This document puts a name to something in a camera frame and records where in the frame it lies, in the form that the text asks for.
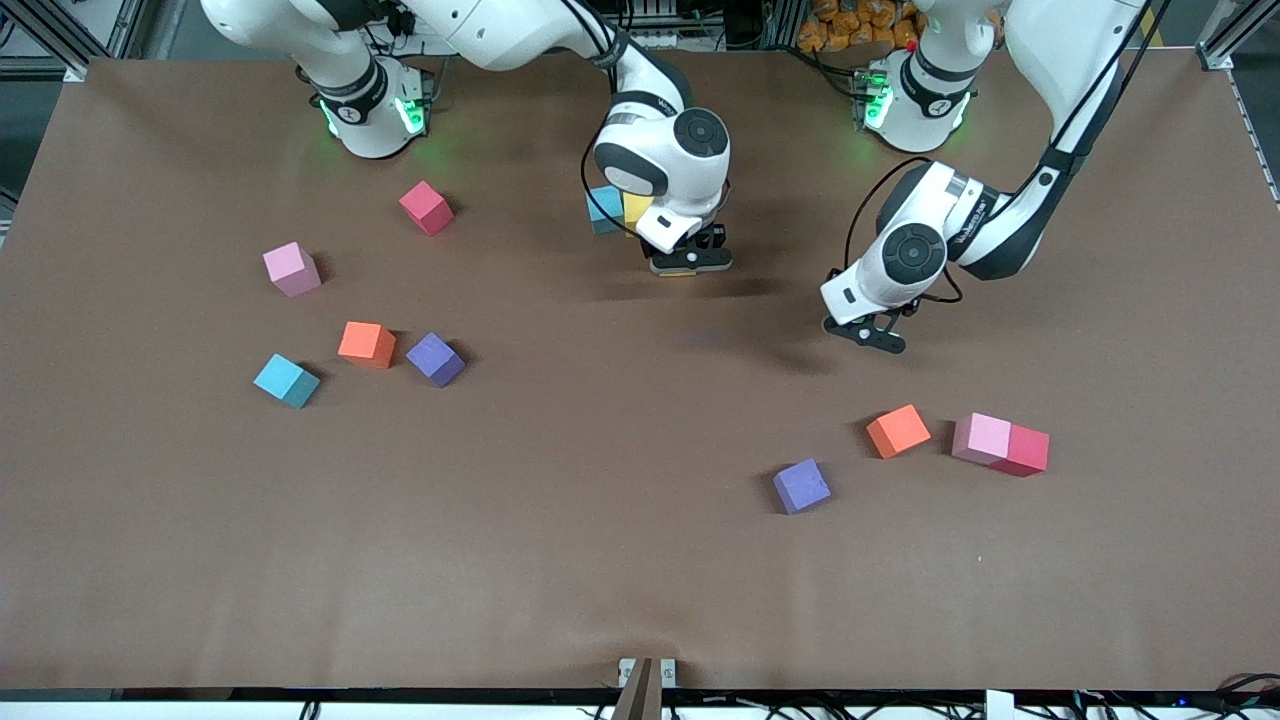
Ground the blue foam block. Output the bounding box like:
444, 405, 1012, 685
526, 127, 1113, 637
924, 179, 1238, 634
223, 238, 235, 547
586, 186, 626, 236
253, 353, 322, 409

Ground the orange foam block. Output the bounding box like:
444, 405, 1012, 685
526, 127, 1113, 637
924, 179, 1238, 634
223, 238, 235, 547
337, 321, 398, 370
866, 404, 932, 460

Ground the pink foam block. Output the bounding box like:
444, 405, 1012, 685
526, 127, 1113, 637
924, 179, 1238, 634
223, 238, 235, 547
263, 241, 323, 299
951, 412, 1013, 467

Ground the purple foam block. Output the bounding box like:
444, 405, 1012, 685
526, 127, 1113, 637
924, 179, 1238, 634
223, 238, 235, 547
405, 331, 467, 388
772, 458, 833, 516

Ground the red foam block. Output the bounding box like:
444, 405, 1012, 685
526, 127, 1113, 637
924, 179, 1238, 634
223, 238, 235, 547
399, 180, 455, 237
990, 424, 1051, 478

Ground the white slotted power strip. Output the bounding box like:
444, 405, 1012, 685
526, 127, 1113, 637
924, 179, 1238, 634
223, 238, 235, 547
620, 0, 701, 51

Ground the bag of orange items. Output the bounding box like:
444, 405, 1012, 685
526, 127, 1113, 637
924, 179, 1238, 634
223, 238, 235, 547
797, 0, 921, 53

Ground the white power strip with plugs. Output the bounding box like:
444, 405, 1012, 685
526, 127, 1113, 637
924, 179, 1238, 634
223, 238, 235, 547
370, 0, 451, 56

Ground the brown table cover sheet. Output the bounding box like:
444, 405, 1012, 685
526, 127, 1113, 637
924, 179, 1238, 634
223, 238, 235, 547
0, 50, 1280, 691

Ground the silver perforated edge rail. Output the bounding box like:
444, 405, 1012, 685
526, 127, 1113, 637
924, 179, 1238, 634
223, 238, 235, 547
1225, 68, 1280, 209

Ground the brown camera mount with bracket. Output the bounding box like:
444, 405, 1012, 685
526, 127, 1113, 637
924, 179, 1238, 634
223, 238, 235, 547
612, 657, 678, 720

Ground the aluminium frame profile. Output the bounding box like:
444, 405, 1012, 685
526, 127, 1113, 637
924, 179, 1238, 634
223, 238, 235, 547
1195, 0, 1280, 71
15, 0, 151, 83

